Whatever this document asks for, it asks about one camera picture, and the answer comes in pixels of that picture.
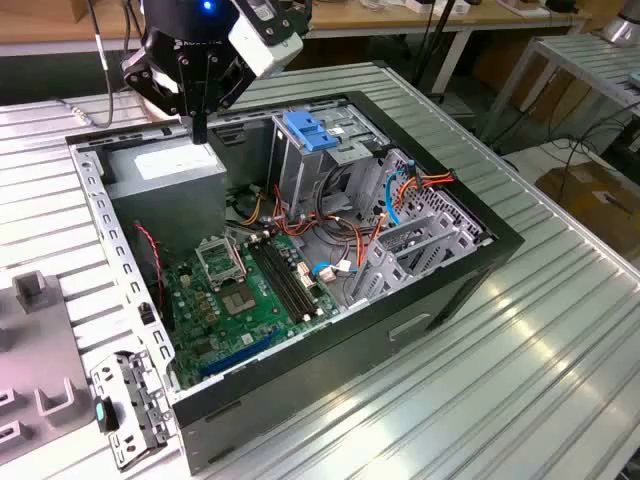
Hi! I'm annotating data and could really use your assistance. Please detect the wooden desk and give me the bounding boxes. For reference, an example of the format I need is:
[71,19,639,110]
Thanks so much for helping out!
[0,0,594,56]

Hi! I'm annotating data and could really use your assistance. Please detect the grey parts rack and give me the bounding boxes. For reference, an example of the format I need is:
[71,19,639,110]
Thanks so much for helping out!
[0,269,91,466]

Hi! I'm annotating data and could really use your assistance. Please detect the yellow black power wires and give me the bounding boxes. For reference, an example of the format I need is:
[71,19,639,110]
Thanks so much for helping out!
[238,183,269,227]

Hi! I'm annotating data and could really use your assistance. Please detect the grey cable with connector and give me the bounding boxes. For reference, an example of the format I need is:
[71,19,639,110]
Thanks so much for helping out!
[52,0,114,129]

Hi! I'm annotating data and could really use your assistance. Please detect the orange red power wire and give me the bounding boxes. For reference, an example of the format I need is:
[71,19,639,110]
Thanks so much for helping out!
[357,167,459,274]

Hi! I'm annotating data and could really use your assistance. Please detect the black RAM slot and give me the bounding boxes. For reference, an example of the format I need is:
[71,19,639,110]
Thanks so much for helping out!
[249,242,301,324]
[255,240,307,321]
[262,238,314,319]
[268,235,321,316]

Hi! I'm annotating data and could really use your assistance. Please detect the brown cardboard box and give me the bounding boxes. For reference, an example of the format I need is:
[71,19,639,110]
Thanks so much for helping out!
[534,162,640,256]

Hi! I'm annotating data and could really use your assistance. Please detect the metal slot retainer bracket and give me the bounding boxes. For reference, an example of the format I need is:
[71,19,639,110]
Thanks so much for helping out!
[88,349,176,471]

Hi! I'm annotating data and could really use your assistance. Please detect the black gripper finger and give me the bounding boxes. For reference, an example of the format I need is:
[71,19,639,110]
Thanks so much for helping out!
[121,49,201,146]
[199,54,257,146]

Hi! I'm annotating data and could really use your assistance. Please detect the CPU socket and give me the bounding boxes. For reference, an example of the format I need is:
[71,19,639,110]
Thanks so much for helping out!
[221,282,262,320]

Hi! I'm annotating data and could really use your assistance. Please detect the metal optical drive cage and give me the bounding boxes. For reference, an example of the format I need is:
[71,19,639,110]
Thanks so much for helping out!
[267,102,391,211]

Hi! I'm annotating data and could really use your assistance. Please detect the black cable bundle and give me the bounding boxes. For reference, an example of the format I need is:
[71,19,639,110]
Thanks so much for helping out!
[314,162,361,241]

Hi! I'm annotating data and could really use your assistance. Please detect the green motherboard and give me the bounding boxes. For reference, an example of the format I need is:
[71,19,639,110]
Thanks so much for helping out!
[162,232,341,391]

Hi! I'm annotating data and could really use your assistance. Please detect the metal disk bay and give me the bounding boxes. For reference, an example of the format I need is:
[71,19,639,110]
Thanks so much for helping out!
[347,147,496,309]

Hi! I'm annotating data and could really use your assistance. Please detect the metal socket cover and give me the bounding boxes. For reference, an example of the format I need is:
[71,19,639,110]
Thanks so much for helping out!
[194,233,250,292]

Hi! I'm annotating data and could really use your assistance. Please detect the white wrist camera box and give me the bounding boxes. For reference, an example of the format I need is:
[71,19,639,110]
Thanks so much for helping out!
[228,9,305,80]

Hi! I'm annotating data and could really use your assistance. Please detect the black PC case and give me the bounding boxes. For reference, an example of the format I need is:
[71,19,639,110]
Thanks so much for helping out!
[64,89,526,476]

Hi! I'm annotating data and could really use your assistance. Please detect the metal slat side table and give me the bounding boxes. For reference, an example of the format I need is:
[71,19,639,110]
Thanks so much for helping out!
[492,32,640,146]

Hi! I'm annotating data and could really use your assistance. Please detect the blue data wire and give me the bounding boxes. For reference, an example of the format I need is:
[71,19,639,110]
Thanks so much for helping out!
[309,158,419,281]

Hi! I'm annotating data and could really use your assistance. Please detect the blue drive cage latch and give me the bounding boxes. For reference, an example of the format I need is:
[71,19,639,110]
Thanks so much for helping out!
[282,110,341,154]

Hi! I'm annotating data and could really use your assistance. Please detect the grey power supply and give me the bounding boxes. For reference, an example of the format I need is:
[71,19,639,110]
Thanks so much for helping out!
[102,134,229,256]

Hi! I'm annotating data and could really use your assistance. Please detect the blue expansion slot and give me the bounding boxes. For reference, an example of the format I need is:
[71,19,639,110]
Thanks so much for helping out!
[198,332,274,380]

